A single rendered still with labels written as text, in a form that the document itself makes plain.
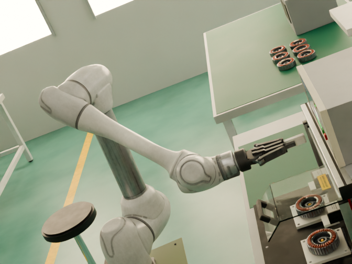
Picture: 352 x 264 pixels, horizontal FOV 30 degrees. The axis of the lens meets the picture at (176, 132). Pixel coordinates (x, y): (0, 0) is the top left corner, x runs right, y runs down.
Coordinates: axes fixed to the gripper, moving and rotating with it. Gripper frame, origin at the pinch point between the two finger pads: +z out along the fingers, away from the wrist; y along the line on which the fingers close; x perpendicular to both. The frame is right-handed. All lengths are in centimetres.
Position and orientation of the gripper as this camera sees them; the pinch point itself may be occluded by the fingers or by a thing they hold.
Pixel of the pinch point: (295, 141)
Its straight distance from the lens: 218.9
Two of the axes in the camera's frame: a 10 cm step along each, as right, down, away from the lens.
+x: -3.8, -8.5, -3.7
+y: 0.0, 4.0, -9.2
